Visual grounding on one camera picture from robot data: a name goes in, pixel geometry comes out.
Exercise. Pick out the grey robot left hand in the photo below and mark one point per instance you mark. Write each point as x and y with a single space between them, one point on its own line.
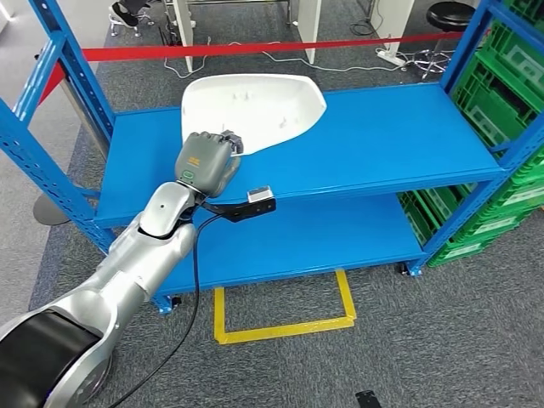
204 163

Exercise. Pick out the white plastic mirror housing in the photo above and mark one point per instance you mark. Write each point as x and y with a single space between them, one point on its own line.
255 107

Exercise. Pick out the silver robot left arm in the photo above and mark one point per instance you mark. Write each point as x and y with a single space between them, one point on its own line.
127 270

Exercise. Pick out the blue metal shelf rack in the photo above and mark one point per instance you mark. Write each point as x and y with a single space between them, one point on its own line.
361 141

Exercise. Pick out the red barrier tape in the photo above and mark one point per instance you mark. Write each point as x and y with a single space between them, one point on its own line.
212 49

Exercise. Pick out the white desk panel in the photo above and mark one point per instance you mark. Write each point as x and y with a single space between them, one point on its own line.
183 28
309 25
395 22

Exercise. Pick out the silver stanchion pole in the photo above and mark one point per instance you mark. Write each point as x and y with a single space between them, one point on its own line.
84 119

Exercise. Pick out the chrome chair base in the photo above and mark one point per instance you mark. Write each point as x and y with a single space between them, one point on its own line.
127 29

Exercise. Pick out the person's foot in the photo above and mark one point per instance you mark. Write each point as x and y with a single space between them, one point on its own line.
121 14

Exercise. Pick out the white power strip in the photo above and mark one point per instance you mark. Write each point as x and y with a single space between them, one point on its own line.
391 57

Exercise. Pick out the black round stool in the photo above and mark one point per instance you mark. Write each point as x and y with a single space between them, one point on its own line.
450 14

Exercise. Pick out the green plastic crate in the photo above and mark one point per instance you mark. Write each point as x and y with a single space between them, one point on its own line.
527 8
518 62
480 112
467 250
527 194
497 224

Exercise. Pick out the metal desk frame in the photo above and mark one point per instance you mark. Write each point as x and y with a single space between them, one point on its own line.
290 11

